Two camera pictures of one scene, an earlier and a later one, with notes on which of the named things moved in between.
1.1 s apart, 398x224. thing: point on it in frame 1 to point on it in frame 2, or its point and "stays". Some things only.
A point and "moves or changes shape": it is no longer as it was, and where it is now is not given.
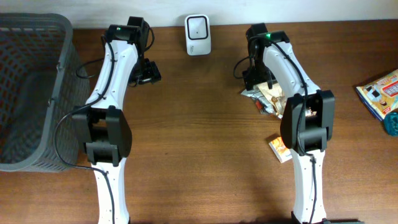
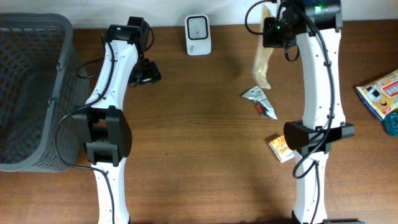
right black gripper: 253,79 to 272,34
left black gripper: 149,74 stays
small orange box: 283,153 stays
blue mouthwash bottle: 391,123 stays
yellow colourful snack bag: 382,94 stays
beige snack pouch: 275,96 moves or changes shape
